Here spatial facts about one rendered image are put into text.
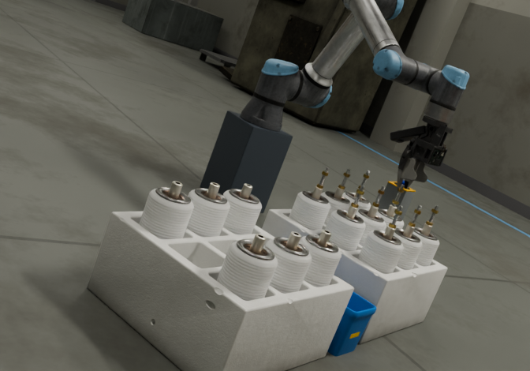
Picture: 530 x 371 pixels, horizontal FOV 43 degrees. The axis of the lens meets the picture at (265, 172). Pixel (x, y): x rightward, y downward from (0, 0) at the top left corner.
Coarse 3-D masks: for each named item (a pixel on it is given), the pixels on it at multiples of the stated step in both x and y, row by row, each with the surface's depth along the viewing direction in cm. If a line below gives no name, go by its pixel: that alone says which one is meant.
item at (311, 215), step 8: (296, 200) 181; (304, 200) 178; (312, 200) 178; (296, 208) 180; (304, 208) 178; (312, 208) 178; (320, 208) 178; (328, 208) 180; (296, 216) 180; (304, 216) 178; (312, 216) 178; (320, 216) 179; (304, 224) 179; (312, 224) 179; (320, 224) 180
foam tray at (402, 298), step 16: (272, 224) 181; (288, 224) 178; (352, 256) 168; (336, 272) 168; (352, 272) 166; (368, 272) 163; (400, 272) 170; (416, 272) 175; (432, 272) 182; (368, 288) 163; (384, 288) 161; (400, 288) 169; (416, 288) 178; (432, 288) 188; (384, 304) 165; (400, 304) 174; (416, 304) 184; (384, 320) 170; (400, 320) 179; (416, 320) 190; (368, 336) 166
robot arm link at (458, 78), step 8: (440, 72) 186; (448, 72) 181; (456, 72) 180; (464, 72) 181; (432, 80) 186; (440, 80) 183; (448, 80) 181; (456, 80) 180; (464, 80) 181; (432, 88) 186; (440, 88) 183; (448, 88) 181; (456, 88) 181; (464, 88) 182; (432, 96) 185; (440, 96) 182; (448, 96) 182; (456, 96) 182; (440, 104) 182; (448, 104) 182; (456, 104) 183
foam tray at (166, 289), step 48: (144, 240) 131; (192, 240) 138; (96, 288) 139; (144, 288) 131; (192, 288) 123; (336, 288) 142; (144, 336) 130; (192, 336) 123; (240, 336) 118; (288, 336) 132
